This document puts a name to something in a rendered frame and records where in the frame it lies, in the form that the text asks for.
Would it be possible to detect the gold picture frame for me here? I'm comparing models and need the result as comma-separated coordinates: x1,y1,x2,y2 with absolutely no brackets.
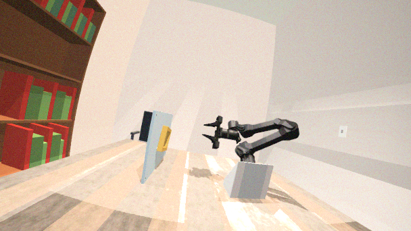
156,126,172,152

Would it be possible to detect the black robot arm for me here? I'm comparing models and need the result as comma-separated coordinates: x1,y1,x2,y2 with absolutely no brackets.
228,118,299,163

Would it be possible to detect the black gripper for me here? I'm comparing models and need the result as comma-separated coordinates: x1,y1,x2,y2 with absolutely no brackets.
202,115,231,149

